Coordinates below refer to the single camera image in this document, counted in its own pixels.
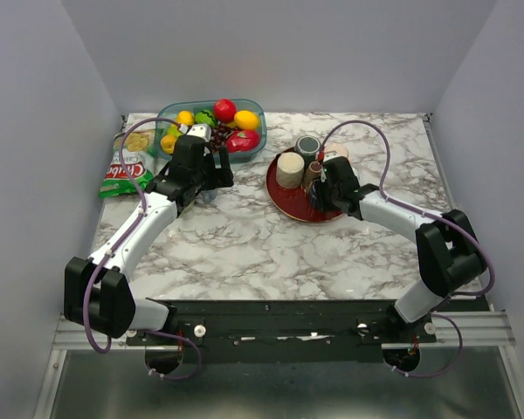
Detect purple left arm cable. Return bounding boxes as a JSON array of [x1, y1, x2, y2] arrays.
[[82, 117, 203, 381]]

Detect beige mug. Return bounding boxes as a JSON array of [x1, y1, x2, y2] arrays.
[[276, 152, 305, 189]]

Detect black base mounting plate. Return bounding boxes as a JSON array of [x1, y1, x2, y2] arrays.
[[126, 299, 438, 365]]

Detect pink mug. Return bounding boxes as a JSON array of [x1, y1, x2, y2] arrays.
[[323, 142, 349, 161]]

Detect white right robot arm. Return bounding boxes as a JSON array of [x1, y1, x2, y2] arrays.
[[313, 156, 487, 342]]

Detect green lime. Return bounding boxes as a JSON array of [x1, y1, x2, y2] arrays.
[[166, 125, 183, 138]]

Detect teal plastic fruit container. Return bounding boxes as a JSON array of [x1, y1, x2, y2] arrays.
[[155, 99, 267, 163]]

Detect dark purple grapes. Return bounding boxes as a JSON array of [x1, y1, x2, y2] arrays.
[[210, 123, 234, 152]]

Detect small orange fruit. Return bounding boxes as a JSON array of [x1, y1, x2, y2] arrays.
[[160, 134, 177, 155]]

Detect yellow lemon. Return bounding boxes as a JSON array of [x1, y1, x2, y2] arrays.
[[233, 110, 259, 131]]

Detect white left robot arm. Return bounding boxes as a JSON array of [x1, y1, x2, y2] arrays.
[[64, 134, 233, 345]]

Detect dark blue mug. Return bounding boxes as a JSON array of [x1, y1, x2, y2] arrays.
[[308, 185, 321, 211]]

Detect green chips bag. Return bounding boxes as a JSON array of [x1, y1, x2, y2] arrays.
[[99, 129, 155, 198]]

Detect light blue textured mug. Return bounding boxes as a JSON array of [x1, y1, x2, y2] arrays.
[[201, 189, 218, 204]]

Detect red apple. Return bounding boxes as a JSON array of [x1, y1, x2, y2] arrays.
[[225, 130, 260, 153]]

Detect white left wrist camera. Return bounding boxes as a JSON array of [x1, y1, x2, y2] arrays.
[[186, 124, 211, 142]]

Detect red round tray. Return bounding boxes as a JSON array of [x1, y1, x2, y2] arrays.
[[265, 153, 342, 223]]

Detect dark grey mug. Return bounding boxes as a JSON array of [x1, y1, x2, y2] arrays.
[[293, 135, 321, 167]]

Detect green striped watermelon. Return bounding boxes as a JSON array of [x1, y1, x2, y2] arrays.
[[194, 109, 218, 128]]

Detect yellow orange fruit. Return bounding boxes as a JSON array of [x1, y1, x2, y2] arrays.
[[175, 110, 195, 127]]

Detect brown small mug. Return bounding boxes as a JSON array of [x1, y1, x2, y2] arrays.
[[302, 161, 322, 193]]

